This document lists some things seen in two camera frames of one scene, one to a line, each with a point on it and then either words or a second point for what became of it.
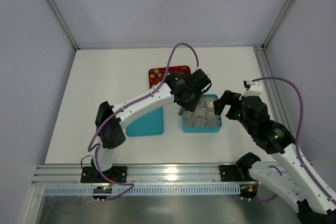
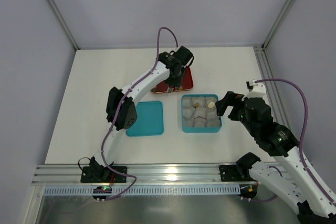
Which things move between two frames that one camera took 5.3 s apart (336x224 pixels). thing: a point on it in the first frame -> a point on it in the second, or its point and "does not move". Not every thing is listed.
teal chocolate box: [203, 119] does not move
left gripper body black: [189, 104] -> [172, 81]
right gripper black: [231, 106] does not move
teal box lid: [150, 123] does not move
